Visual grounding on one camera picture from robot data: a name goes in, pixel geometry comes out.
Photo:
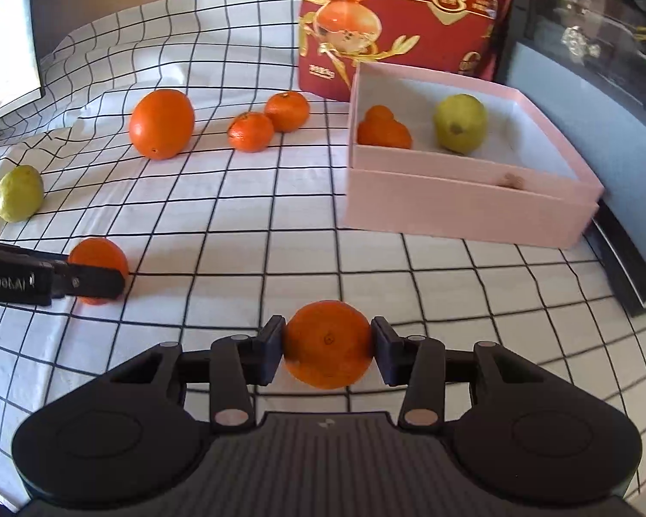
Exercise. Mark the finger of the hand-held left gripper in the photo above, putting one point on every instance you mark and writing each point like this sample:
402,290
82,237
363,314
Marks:
32,253
91,283

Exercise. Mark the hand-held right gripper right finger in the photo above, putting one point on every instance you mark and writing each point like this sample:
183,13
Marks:
385,347

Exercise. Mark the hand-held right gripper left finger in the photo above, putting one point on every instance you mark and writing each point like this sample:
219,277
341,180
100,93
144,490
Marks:
272,347

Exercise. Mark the small mandarin orange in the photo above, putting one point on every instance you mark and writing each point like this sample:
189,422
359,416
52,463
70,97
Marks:
379,112
99,253

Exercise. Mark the yellow-green lemon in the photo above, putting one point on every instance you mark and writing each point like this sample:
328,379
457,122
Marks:
19,194
460,123

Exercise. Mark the pink cardboard box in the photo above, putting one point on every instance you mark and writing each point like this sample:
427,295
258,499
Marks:
452,210

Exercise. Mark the large orange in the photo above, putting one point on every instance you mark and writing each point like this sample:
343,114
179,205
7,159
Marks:
161,124

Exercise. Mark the white black-checked tablecloth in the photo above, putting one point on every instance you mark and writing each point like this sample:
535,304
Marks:
247,215

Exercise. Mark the black monitor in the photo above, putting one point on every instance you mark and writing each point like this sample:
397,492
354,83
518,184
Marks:
5,48

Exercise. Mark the black glass-sided computer case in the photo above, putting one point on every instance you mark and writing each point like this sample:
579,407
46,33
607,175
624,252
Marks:
597,145

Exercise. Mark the red snack bag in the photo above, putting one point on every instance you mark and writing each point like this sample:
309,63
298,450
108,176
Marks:
409,11

